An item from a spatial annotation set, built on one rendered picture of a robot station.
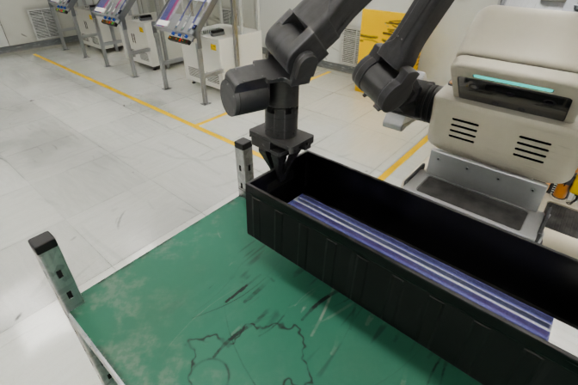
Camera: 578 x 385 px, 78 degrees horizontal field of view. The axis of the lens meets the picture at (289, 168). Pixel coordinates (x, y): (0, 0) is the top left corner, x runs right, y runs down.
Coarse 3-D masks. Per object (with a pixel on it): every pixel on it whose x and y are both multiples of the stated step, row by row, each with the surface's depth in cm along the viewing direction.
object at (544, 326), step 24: (312, 216) 65; (336, 216) 65; (360, 240) 60; (384, 240) 60; (408, 264) 55; (432, 264) 55; (456, 288) 51; (480, 288) 51; (504, 312) 48; (528, 312) 48; (552, 336) 45; (576, 336) 45
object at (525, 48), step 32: (480, 32) 63; (512, 32) 60; (544, 32) 58; (576, 32) 56; (480, 64) 61; (512, 64) 58; (544, 64) 56; (576, 64) 54; (480, 96) 68; (512, 96) 63; (544, 96) 59; (576, 96) 55
